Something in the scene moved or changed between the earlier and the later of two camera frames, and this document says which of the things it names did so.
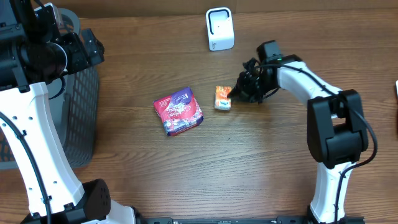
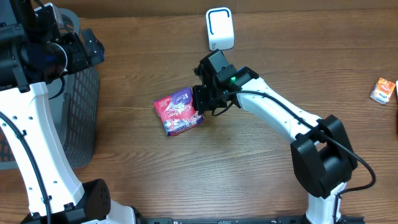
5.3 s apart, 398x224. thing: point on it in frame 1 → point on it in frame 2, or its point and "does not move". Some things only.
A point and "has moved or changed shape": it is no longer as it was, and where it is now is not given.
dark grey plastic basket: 76,108 does not move
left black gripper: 83,60 does not move
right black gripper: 240,90 → 198,104
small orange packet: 221,101 has moved or changed shape
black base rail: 239,220 does not move
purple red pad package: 179,111 does not move
